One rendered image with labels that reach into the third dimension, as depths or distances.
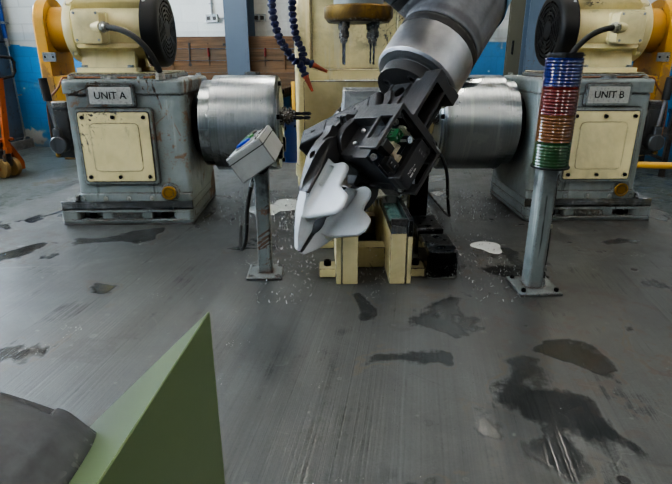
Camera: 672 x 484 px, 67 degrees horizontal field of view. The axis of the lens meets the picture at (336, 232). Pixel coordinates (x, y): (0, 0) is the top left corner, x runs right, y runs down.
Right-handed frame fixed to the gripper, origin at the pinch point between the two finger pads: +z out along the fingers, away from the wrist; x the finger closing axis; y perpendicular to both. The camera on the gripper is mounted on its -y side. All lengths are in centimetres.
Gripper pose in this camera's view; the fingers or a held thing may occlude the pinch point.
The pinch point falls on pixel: (301, 239)
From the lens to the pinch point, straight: 49.4
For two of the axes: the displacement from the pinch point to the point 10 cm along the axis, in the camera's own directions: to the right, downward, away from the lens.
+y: 6.3, 1.3, -7.7
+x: 5.9, 5.6, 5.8
